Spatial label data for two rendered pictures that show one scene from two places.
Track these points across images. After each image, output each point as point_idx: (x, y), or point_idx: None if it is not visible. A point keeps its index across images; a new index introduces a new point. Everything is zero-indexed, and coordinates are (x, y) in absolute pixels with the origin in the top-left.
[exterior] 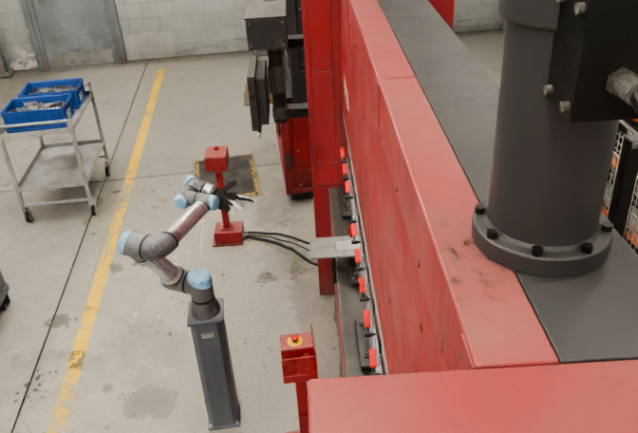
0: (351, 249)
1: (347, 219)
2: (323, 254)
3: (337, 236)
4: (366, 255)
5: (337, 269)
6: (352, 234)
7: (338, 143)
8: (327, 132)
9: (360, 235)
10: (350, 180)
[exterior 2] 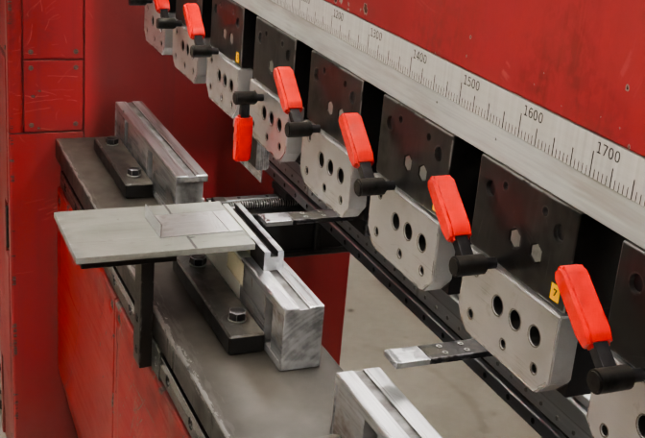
0: (213, 231)
1: (141, 198)
2: (119, 246)
3: (150, 206)
4: (434, 101)
5: (158, 310)
6: (288, 100)
7: (90, 0)
8: None
9: (308, 115)
10: (184, 28)
